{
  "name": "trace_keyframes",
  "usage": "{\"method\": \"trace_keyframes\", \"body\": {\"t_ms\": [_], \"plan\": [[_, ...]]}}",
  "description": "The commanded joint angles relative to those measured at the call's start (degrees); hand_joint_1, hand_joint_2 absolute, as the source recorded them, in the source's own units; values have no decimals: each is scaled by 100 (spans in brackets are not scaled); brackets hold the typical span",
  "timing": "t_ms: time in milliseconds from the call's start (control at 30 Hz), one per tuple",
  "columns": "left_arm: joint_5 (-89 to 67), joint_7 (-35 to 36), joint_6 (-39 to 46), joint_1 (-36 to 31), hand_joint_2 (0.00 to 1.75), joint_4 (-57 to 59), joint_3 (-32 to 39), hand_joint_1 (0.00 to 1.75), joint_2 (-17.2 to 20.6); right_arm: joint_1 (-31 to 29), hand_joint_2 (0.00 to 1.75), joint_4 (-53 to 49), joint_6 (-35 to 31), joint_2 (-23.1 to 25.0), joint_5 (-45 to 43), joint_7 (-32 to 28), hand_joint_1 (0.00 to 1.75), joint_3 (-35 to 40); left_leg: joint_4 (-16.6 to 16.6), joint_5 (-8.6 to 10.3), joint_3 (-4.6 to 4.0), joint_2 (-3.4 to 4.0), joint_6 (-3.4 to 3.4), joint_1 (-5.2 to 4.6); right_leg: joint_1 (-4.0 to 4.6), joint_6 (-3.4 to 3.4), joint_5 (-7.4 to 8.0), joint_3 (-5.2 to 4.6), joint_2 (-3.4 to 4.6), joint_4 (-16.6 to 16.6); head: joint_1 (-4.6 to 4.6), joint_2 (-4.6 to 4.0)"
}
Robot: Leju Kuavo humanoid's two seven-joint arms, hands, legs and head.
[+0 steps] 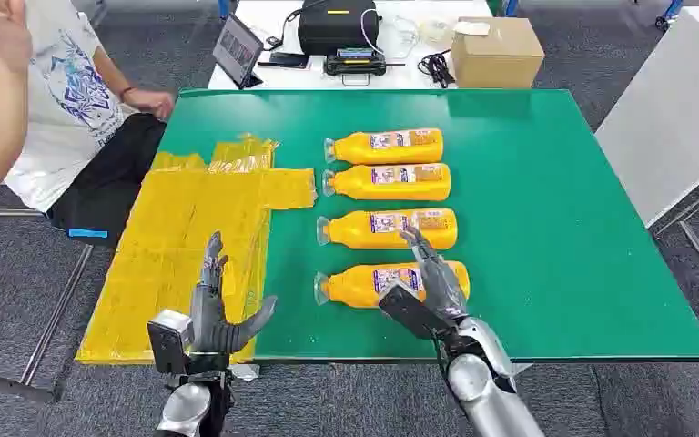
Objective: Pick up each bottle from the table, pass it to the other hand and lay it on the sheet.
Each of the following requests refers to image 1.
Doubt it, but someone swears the dark tablet on stand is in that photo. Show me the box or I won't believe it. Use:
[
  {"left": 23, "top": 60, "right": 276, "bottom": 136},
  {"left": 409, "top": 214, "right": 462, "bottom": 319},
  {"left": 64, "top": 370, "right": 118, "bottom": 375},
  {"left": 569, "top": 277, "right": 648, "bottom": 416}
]
[{"left": 212, "top": 13, "right": 265, "bottom": 90}]

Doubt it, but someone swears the black smartphone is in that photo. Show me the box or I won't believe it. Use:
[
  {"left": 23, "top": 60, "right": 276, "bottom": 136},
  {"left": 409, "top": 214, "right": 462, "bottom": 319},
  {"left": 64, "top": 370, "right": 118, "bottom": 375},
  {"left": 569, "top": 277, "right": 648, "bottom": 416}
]
[{"left": 257, "top": 51, "right": 311, "bottom": 70}]

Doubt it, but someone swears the black bag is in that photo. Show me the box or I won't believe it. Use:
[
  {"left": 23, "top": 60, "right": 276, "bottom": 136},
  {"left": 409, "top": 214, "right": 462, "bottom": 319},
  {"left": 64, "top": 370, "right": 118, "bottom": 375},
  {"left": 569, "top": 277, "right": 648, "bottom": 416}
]
[{"left": 297, "top": 0, "right": 382, "bottom": 56}]

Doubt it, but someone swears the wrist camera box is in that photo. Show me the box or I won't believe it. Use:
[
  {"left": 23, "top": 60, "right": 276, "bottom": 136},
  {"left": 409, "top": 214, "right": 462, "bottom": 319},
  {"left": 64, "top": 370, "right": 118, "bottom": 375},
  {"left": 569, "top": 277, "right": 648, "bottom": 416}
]
[
  {"left": 378, "top": 283, "right": 456, "bottom": 340},
  {"left": 147, "top": 309, "right": 195, "bottom": 375}
]

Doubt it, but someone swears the white cable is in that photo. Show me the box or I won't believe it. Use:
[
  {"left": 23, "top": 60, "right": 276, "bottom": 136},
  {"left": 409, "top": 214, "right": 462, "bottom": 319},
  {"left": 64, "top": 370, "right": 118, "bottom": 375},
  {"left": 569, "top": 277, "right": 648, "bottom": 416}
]
[{"left": 360, "top": 8, "right": 387, "bottom": 55}]

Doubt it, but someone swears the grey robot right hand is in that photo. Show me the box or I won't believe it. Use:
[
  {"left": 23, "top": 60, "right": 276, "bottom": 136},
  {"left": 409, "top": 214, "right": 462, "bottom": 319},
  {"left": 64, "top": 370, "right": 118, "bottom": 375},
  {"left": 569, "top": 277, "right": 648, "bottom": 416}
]
[{"left": 399, "top": 226, "right": 470, "bottom": 324}]

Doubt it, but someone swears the brown cardboard box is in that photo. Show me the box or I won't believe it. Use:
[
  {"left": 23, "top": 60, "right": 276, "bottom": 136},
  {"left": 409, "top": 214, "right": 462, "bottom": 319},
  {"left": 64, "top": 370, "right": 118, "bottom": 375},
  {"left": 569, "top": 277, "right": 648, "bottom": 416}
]
[{"left": 451, "top": 16, "right": 545, "bottom": 90}]

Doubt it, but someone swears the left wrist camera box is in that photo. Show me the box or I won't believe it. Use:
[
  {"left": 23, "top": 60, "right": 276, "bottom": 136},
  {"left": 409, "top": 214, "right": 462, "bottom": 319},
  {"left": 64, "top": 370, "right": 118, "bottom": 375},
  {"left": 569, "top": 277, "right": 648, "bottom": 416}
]
[{"left": 147, "top": 309, "right": 195, "bottom": 375}]

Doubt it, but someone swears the yellow plastic sheet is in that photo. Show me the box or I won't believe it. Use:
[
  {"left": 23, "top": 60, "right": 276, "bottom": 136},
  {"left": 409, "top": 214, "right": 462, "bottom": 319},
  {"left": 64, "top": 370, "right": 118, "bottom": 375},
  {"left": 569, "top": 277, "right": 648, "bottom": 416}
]
[{"left": 76, "top": 133, "right": 319, "bottom": 366}]

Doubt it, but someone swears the black charger cable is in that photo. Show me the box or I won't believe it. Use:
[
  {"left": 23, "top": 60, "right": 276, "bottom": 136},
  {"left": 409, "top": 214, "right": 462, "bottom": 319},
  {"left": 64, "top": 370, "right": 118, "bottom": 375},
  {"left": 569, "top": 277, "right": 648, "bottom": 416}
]
[{"left": 265, "top": 5, "right": 304, "bottom": 51}]

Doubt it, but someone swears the small white table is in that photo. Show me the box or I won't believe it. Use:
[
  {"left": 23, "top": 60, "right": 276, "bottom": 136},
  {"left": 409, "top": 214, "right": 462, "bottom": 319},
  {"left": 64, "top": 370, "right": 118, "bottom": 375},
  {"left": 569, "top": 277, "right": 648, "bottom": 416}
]
[{"left": 208, "top": 0, "right": 495, "bottom": 90}]

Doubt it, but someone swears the person's left hand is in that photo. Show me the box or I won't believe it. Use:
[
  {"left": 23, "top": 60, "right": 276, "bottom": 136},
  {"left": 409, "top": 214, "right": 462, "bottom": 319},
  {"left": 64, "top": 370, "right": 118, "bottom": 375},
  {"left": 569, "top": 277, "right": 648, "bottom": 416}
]
[{"left": 123, "top": 88, "right": 175, "bottom": 120}]

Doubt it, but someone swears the metal chair frame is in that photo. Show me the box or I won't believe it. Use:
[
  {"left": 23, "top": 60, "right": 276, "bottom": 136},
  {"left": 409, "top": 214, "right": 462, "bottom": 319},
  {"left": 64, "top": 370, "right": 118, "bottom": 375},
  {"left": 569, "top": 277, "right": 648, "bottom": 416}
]
[{"left": 0, "top": 208, "right": 95, "bottom": 402}]

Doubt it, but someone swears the white paper slip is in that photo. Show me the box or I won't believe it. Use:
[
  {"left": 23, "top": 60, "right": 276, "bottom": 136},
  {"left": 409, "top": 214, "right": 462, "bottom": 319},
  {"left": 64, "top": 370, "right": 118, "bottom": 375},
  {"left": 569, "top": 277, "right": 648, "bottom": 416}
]
[{"left": 452, "top": 20, "right": 492, "bottom": 36}]

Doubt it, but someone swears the black cable bundle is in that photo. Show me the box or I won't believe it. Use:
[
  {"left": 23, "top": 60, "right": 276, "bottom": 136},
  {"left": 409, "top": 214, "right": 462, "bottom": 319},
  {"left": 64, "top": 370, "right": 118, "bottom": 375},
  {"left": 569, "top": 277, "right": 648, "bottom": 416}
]
[{"left": 417, "top": 50, "right": 456, "bottom": 89}]

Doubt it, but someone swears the orange drink bottle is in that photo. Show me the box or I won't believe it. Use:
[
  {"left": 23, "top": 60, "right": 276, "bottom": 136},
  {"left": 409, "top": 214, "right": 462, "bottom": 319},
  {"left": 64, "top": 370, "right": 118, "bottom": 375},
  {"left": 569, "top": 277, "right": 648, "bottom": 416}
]
[
  {"left": 322, "top": 162, "right": 452, "bottom": 203},
  {"left": 316, "top": 208, "right": 460, "bottom": 251},
  {"left": 324, "top": 127, "right": 445, "bottom": 167},
  {"left": 313, "top": 260, "right": 471, "bottom": 310}
]

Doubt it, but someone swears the black radio controller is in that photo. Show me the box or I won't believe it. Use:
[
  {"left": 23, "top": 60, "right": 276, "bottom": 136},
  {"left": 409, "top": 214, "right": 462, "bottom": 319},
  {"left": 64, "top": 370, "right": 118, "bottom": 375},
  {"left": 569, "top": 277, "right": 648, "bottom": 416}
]
[{"left": 323, "top": 46, "right": 388, "bottom": 87}]

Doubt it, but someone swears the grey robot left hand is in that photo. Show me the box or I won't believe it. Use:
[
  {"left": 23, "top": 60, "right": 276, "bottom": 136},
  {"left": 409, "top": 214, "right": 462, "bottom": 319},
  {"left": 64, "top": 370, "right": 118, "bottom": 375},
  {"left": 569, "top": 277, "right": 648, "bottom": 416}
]
[{"left": 189, "top": 231, "right": 279, "bottom": 357}]

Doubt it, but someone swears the large white table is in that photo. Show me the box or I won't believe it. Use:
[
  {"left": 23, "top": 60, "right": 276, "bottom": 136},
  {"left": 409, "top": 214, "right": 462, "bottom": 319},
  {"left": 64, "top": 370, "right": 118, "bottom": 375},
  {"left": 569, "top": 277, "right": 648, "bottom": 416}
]
[{"left": 593, "top": 5, "right": 699, "bottom": 229}]

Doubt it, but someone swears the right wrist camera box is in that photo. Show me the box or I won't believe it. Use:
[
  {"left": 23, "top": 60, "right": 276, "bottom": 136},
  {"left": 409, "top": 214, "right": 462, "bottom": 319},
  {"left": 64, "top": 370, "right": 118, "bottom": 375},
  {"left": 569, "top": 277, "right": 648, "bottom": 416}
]
[{"left": 378, "top": 283, "right": 456, "bottom": 340}]

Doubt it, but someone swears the clear plastic bag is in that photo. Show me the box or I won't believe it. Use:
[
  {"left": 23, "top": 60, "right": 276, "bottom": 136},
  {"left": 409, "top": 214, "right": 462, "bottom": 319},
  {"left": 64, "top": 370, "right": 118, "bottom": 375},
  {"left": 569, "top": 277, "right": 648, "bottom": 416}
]
[{"left": 385, "top": 15, "right": 453, "bottom": 58}]

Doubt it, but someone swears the person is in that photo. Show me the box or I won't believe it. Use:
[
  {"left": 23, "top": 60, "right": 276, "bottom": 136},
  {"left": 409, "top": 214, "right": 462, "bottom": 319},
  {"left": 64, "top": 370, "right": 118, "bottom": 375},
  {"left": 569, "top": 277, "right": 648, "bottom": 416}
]
[{"left": 0, "top": 0, "right": 176, "bottom": 249}]

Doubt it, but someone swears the green table mat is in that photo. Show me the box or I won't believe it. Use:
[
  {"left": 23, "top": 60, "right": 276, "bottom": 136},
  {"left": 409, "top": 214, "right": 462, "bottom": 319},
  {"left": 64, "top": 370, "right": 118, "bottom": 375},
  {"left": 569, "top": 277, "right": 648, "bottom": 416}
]
[{"left": 157, "top": 88, "right": 699, "bottom": 363}]

